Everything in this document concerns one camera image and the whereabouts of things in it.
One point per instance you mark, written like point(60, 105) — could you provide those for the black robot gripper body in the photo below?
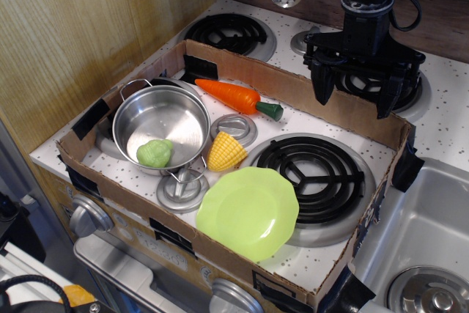
point(364, 47)

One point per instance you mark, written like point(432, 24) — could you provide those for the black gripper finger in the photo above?
point(394, 84)
point(323, 82)

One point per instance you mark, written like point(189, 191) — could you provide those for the stainless steel pan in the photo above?
point(161, 112)

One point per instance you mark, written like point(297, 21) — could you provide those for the green toy broccoli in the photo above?
point(155, 153)

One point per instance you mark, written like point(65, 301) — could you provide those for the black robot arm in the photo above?
point(373, 9)

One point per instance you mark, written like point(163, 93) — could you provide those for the back right black burner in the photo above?
point(411, 104)

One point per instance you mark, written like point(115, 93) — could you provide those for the silver back stove knob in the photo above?
point(298, 44)

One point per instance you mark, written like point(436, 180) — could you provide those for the silver stove knob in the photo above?
point(183, 193)
point(298, 44)
point(238, 126)

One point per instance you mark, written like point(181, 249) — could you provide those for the brown cardboard fence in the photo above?
point(226, 171)

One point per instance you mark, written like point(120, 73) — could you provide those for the orange toy carrot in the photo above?
point(240, 98)

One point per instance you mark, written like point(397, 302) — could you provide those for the silver centre stove knob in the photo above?
point(238, 126)

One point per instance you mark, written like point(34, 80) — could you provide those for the back left black burner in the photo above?
point(240, 34)

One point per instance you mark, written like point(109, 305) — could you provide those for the front right black burner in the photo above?
point(332, 183)

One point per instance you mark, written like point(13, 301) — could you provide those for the yellow toy corn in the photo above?
point(225, 152)

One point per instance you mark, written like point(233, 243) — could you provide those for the light green plastic plate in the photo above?
point(252, 211)

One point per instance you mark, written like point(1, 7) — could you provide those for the silver toy sink basin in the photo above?
point(427, 225)

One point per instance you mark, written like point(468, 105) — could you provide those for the silver front stove knob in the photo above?
point(183, 193)

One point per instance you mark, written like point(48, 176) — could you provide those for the silver sink drain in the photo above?
point(427, 289)

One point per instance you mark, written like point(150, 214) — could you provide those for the right silver oven knob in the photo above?
point(230, 298)

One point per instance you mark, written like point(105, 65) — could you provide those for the silver oven knob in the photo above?
point(88, 217)
point(230, 298)

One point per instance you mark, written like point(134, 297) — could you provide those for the left silver oven knob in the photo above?
point(88, 217)

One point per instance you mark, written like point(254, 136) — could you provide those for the orange sponge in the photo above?
point(77, 295)

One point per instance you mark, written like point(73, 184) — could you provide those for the black device at left edge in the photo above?
point(18, 230)

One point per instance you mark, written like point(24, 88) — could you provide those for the silver oven door handle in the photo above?
point(136, 283)

